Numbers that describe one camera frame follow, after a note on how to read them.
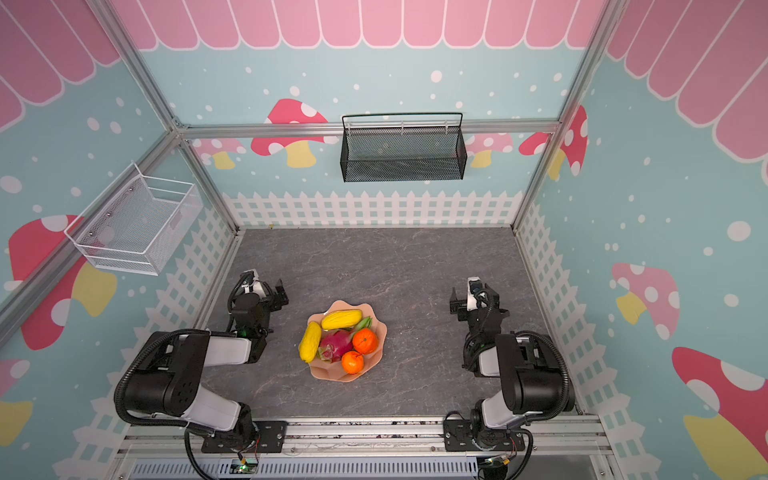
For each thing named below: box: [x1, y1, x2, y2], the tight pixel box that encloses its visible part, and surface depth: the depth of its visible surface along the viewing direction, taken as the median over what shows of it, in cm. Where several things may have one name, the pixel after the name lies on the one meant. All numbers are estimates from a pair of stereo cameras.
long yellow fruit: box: [299, 321, 322, 363], surface depth 83 cm
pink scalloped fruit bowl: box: [307, 300, 388, 383], surface depth 85 cm
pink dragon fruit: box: [317, 316, 373, 363], surface depth 84 cm
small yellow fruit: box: [321, 309, 363, 331], surface depth 91 cm
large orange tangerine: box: [352, 328, 379, 355], surface depth 83 cm
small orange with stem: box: [341, 350, 365, 375], surface depth 81 cm
